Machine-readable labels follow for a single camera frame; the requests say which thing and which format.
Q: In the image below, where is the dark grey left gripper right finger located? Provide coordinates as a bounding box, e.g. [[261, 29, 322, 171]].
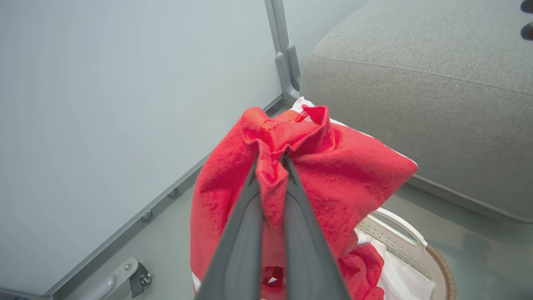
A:
[[282, 154, 351, 300]]

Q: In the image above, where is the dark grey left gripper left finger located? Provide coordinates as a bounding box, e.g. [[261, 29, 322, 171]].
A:
[[195, 152, 264, 300]]

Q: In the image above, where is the red and white garment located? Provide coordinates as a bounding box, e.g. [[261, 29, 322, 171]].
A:
[[190, 105, 418, 300]]

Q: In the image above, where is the white laundry basket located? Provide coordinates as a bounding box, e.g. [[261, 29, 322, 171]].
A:
[[354, 207, 457, 300]]

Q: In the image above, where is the white cloth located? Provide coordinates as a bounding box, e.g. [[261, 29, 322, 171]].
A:
[[354, 228, 436, 300]]

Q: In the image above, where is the small grey caster wheel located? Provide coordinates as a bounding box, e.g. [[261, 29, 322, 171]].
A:
[[129, 262, 152, 298]]

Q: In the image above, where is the grey fabric sofa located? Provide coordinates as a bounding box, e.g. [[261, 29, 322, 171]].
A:
[[299, 0, 533, 224]]

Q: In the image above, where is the grey partition corner foot bracket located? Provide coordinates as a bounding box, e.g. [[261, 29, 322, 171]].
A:
[[274, 43, 301, 100]]

